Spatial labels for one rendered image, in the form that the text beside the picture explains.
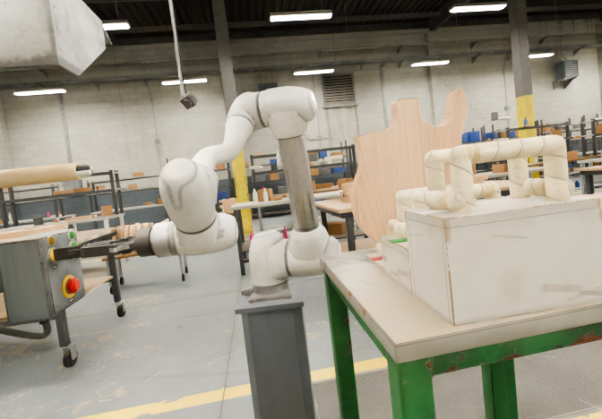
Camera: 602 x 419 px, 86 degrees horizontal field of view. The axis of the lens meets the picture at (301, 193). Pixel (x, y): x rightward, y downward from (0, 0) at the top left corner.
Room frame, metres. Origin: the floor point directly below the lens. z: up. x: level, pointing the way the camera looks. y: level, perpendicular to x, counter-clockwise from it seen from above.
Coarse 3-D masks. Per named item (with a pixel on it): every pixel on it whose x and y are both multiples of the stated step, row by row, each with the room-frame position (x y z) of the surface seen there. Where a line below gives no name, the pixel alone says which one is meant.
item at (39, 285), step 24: (24, 240) 0.76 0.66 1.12; (72, 240) 0.89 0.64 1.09; (0, 264) 0.75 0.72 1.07; (24, 264) 0.76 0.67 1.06; (48, 264) 0.78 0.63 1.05; (72, 264) 0.87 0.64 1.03; (24, 288) 0.76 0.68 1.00; (48, 288) 0.77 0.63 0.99; (24, 312) 0.76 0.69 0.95; (48, 312) 0.77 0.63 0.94; (24, 336) 0.78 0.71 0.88
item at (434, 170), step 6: (426, 162) 0.60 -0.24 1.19; (432, 162) 0.59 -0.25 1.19; (438, 162) 0.59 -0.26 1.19; (426, 168) 0.60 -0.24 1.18; (432, 168) 0.60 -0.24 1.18; (438, 168) 0.59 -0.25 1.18; (426, 174) 0.61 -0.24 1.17; (432, 174) 0.60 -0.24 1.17; (438, 174) 0.59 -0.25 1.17; (426, 180) 0.61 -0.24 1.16; (432, 180) 0.60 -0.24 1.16; (438, 180) 0.59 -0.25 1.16; (444, 180) 0.60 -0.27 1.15; (432, 186) 0.60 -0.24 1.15; (438, 186) 0.59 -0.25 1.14; (444, 186) 0.60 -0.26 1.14
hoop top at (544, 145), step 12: (480, 144) 0.52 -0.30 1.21; (492, 144) 0.52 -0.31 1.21; (504, 144) 0.52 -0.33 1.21; (516, 144) 0.52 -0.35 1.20; (528, 144) 0.52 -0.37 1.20; (540, 144) 0.52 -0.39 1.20; (552, 144) 0.53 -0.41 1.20; (468, 156) 0.51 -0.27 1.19; (480, 156) 0.51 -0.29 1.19; (492, 156) 0.52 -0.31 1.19; (504, 156) 0.52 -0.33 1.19; (516, 156) 0.52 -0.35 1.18; (528, 156) 0.53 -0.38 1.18
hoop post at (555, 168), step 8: (560, 152) 0.53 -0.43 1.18; (544, 160) 0.55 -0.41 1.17; (552, 160) 0.53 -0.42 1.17; (560, 160) 0.53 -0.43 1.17; (544, 168) 0.55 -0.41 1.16; (552, 168) 0.53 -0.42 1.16; (560, 168) 0.53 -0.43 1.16; (552, 176) 0.53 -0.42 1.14; (560, 176) 0.53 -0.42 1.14; (568, 176) 0.53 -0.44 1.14; (552, 184) 0.54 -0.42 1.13; (560, 184) 0.53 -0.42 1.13; (552, 192) 0.54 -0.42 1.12; (560, 192) 0.53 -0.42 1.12; (568, 192) 0.53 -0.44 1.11; (552, 200) 0.54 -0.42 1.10; (560, 200) 0.53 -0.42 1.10; (568, 200) 0.53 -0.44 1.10
